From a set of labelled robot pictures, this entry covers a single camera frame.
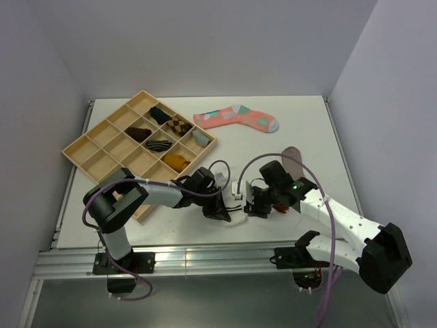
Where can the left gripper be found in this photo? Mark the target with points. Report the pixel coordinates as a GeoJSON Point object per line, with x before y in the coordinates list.
{"type": "Point", "coordinates": [218, 210]}

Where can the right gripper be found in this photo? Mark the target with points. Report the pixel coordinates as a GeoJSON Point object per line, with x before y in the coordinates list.
{"type": "Point", "coordinates": [256, 209]}

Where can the taupe sock with red stripes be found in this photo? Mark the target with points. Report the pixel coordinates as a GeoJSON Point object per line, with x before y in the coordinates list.
{"type": "Point", "coordinates": [289, 162]}

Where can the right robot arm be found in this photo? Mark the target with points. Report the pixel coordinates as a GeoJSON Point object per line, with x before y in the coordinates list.
{"type": "Point", "coordinates": [378, 253]}

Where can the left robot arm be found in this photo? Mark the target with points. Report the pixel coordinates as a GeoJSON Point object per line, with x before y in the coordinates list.
{"type": "Point", "coordinates": [113, 202]}

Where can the mustard yellow rolled sock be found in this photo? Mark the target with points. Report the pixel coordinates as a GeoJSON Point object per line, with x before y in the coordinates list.
{"type": "Point", "coordinates": [177, 162]}

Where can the grey rolled sock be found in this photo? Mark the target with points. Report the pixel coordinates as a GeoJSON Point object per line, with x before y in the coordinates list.
{"type": "Point", "coordinates": [201, 139]}

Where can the pink patterned sock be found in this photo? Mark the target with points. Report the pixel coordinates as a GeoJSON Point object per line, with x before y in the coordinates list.
{"type": "Point", "coordinates": [237, 114]}

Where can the black white striped rolled sock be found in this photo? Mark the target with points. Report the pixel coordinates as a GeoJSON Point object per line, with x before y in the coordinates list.
{"type": "Point", "coordinates": [158, 145]}

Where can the brown argyle rolled sock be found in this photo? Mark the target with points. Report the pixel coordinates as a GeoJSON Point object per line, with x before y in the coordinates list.
{"type": "Point", "coordinates": [179, 126]}

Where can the wooden divided tray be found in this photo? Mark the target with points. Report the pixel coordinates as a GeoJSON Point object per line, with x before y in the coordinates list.
{"type": "Point", "coordinates": [105, 148]}

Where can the dark teal rolled sock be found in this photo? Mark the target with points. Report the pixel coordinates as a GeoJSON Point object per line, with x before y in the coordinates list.
{"type": "Point", "coordinates": [159, 115]}

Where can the dark brown rolled sock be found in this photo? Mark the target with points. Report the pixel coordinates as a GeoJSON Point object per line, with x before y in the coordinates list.
{"type": "Point", "coordinates": [138, 134]}

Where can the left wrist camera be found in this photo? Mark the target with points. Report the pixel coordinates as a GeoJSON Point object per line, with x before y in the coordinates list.
{"type": "Point", "coordinates": [219, 176]}

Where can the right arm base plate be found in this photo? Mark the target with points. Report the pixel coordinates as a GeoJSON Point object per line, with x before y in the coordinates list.
{"type": "Point", "coordinates": [295, 258]}

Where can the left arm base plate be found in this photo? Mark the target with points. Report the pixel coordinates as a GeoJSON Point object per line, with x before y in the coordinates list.
{"type": "Point", "coordinates": [142, 262]}

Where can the aluminium frame rail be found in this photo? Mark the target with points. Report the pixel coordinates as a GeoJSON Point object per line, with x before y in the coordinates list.
{"type": "Point", "coordinates": [223, 259]}

